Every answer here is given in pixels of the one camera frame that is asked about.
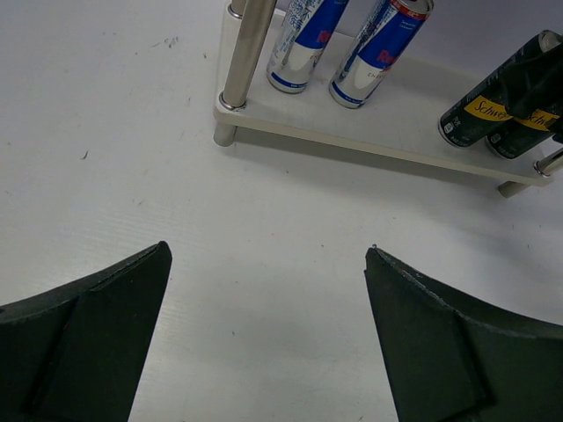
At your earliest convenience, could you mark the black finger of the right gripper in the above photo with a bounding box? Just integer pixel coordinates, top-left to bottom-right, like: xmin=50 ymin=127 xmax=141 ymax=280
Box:
xmin=503 ymin=44 xmax=562 ymax=132

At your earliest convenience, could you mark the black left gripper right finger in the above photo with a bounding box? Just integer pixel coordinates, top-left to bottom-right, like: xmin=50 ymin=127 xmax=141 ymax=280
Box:
xmin=364 ymin=247 xmax=562 ymax=421

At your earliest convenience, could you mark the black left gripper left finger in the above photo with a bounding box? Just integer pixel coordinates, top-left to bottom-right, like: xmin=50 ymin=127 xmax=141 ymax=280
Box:
xmin=1 ymin=241 xmax=172 ymax=421

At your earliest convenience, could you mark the black yellow tonic can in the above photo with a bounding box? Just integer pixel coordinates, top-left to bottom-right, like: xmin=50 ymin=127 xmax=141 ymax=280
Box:
xmin=439 ymin=30 xmax=562 ymax=148
xmin=486 ymin=110 xmax=560 ymax=159

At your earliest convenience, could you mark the blue silver energy drink can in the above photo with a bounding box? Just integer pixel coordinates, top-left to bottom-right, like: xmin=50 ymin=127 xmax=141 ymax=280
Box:
xmin=329 ymin=0 xmax=434 ymax=109

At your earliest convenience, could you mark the white two-tier shelf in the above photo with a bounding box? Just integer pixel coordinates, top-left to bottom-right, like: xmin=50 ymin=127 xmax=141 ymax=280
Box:
xmin=214 ymin=6 xmax=562 ymax=198

